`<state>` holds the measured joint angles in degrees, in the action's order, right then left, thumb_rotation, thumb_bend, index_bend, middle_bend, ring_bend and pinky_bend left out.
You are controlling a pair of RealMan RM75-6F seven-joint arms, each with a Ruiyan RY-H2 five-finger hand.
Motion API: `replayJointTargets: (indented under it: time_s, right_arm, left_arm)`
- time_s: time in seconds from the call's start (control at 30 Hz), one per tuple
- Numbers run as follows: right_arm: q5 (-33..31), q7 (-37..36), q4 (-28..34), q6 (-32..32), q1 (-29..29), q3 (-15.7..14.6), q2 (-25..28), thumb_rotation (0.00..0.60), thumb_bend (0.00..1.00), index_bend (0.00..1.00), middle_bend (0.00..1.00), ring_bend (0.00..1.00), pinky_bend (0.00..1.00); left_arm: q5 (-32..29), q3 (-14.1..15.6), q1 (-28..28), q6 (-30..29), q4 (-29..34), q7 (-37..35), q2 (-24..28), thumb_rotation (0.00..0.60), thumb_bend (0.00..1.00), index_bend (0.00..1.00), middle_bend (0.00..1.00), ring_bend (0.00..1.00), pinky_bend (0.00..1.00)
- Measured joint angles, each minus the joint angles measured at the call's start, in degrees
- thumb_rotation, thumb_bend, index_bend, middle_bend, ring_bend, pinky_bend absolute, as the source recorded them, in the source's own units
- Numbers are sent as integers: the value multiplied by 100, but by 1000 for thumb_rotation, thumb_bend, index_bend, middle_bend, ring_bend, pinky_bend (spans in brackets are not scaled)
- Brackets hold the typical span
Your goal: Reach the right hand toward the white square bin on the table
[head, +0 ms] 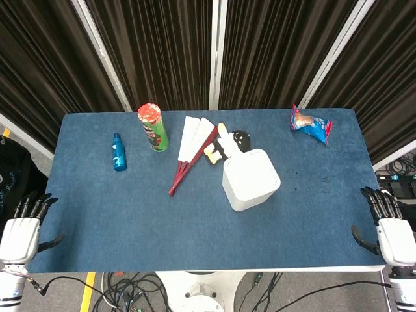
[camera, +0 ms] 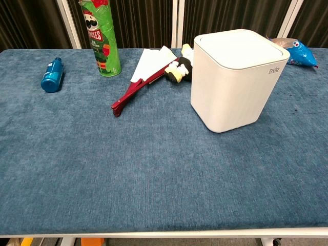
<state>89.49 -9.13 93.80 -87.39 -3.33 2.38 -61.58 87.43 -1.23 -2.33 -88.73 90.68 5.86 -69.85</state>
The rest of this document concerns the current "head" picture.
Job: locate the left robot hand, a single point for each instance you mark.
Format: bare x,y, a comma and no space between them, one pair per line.
19,235

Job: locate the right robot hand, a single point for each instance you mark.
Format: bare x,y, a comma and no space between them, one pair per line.
395,239

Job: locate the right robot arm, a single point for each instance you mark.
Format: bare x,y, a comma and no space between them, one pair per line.
402,286

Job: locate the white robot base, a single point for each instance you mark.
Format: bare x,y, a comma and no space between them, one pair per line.
200,291

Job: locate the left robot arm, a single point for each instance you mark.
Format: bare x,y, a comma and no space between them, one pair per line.
13,286

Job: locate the white square container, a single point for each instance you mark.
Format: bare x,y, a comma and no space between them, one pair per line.
250,182

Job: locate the green chips can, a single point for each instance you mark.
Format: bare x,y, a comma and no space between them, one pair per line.
154,128

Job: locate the black bag with print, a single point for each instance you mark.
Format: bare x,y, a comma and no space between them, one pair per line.
16,175

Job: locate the small blue bottle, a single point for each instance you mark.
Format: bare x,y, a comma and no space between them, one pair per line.
119,154

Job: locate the blue snack bag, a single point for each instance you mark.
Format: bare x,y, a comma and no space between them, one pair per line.
310,125

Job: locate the blue table cloth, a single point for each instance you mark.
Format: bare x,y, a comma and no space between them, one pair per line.
201,227

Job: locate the black and white doll toy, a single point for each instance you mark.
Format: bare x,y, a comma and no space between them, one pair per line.
227,143

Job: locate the red and white folding fan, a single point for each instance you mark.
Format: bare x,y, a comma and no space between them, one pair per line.
191,146

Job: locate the dark pleated curtain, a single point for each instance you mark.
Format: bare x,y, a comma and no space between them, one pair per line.
156,52

